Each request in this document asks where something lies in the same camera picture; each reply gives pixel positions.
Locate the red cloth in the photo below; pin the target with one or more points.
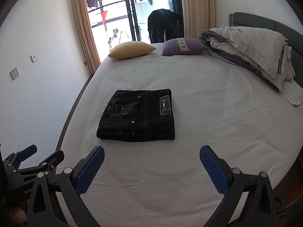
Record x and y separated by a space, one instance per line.
104 15

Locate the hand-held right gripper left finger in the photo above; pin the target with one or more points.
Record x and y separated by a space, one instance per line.
91 170

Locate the black sliding door frame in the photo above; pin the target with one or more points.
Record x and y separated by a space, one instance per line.
131 16

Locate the yellow pillow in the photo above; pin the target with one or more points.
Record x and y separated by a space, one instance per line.
131 49

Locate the white pillow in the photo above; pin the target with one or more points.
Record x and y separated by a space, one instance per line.
291 94

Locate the purple pillow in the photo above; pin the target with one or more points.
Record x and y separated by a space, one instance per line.
184 47

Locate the person's left hand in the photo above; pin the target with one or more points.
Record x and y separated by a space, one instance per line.
17 215

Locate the beige and grey quilt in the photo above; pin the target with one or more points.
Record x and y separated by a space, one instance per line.
248 45

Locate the bed with white sheet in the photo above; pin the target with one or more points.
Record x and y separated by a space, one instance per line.
189 99

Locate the white wall socket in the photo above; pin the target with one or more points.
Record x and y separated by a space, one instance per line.
34 58
14 73

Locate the black pants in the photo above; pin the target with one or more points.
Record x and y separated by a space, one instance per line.
142 123

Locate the beige curtain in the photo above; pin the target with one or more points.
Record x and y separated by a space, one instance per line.
81 28
197 9

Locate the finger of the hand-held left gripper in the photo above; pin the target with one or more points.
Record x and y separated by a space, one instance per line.
53 160
28 152

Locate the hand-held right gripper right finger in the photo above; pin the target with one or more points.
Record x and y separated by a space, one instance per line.
213 170

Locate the grey padded headboard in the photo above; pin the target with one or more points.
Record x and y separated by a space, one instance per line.
255 20

